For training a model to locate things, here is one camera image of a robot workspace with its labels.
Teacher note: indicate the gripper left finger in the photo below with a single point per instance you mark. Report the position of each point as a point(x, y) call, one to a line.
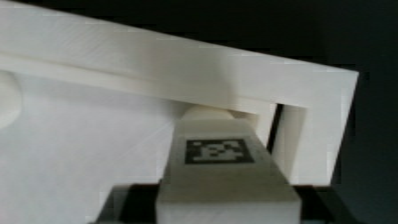
point(128, 208)

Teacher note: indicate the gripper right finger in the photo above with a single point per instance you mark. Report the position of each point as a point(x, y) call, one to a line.
point(323, 208)

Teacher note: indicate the white table leg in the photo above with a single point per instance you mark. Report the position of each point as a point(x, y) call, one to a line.
point(222, 186)

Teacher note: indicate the white square table top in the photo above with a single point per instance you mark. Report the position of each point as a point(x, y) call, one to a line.
point(97, 83)

